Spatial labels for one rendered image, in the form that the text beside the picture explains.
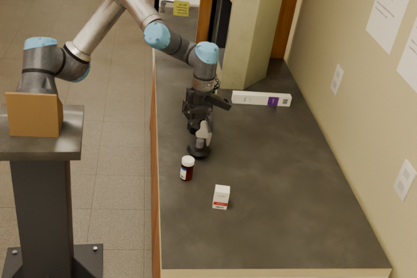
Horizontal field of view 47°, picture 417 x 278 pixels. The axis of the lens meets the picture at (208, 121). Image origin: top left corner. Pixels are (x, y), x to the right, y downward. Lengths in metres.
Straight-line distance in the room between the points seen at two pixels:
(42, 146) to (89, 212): 1.13
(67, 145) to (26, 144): 0.14
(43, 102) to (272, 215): 0.88
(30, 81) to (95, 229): 1.22
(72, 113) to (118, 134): 1.52
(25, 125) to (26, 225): 0.48
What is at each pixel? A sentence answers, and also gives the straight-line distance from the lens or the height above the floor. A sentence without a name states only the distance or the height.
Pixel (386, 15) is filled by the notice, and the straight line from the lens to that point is 1.76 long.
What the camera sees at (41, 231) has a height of 0.48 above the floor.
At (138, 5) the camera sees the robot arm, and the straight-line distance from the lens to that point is 1.60.
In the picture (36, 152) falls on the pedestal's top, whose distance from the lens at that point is 1.81.
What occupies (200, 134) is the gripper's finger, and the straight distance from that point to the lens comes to 1.66.
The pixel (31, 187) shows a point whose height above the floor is 0.72.
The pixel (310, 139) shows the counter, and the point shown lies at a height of 0.94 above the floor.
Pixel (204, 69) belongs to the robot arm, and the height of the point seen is 1.33.
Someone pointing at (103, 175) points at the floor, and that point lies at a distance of 3.14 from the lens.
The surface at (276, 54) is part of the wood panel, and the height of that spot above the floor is 0.96.
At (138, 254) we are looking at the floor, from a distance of 2.68.
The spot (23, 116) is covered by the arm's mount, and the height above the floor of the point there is 1.03.
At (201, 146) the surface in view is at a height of 0.99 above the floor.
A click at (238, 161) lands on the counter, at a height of 0.94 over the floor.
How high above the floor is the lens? 2.03
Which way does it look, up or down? 33 degrees down
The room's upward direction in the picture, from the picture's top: 9 degrees clockwise
